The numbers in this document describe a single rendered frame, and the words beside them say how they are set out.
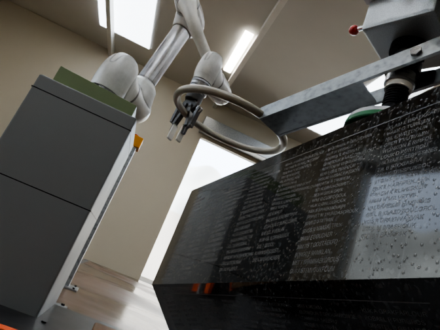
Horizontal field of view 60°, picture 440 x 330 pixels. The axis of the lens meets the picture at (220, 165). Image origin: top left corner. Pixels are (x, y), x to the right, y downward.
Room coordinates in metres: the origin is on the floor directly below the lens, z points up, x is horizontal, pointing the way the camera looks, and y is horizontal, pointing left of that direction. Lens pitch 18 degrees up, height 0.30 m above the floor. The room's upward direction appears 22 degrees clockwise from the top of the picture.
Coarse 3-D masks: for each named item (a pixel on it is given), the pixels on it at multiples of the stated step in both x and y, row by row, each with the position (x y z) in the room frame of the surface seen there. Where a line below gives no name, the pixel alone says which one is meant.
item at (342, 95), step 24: (408, 48) 0.82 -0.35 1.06; (432, 48) 0.77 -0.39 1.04; (360, 72) 0.91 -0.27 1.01; (384, 72) 0.86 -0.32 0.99; (288, 96) 1.10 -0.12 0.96; (312, 96) 1.02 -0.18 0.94; (336, 96) 0.99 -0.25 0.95; (360, 96) 0.96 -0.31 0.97; (264, 120) 1.18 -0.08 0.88; (288, 120) 1.15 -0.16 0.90; (312, 120) 1.12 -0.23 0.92
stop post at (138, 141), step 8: (136, 136) 2.53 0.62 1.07; (136, 144) 2.54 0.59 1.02; (128, 160) 2.56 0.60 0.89; (120, 176) 2.55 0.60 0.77; (112, 192) 2.55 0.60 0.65; (104, 208) 2.55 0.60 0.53; (96, 224) 2.55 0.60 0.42; (88, 240) 2.55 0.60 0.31; (80, 256) 2.55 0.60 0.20; (72, 272) 2.55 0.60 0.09; (72, 288) 2.54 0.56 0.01
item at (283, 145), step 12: (192, 84) 1.20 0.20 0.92; (180, 96) 1.32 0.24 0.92; (216, 96) 1.16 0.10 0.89; (228, 96) 1.14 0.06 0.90; (180, 108) 1.44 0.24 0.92; (252, 108) 1.15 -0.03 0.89; (204, 132) 1.59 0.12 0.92; (216, 132) 1.60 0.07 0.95; (228, 144) 1.61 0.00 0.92; (240, 144) 1.58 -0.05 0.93
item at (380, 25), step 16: (384, 0) 0.85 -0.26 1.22; (400, 0) 0.81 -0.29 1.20; (416, 0) 0.77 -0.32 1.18; (432, 0) 0.74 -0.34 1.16; (368, 16) 0.88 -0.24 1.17; (384, 16) 0.83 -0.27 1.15; (400, 16) 0.80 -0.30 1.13; (416, 16) 0.77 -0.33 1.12; (432, 16) 0.75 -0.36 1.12; (368, 32) 0.88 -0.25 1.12; (384, 32) 0.86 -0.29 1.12; (400, 32) 0.84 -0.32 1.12; (416, 32) 0.82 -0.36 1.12; (432, 32) 0.80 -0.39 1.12; (384, 48) 0.92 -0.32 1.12; (432, 64) 0.90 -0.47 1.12
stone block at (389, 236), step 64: (384, 128) 0.48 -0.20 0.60; (192, 192) 1.27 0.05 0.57; (256, 192) 0.80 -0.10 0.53; (320, 192) 0.58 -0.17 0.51; (384, 192) 0.45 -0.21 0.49; (192, 256) 1.03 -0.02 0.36; (256, 256) 0.71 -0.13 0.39; (320, 256) 0.54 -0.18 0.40; (384, 256) 0.43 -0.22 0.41; (192, 320) 1.07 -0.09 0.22; (256, 320) 0.75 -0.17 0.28; (320, 320) 0.57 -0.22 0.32; (384, 320) 0.45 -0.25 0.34
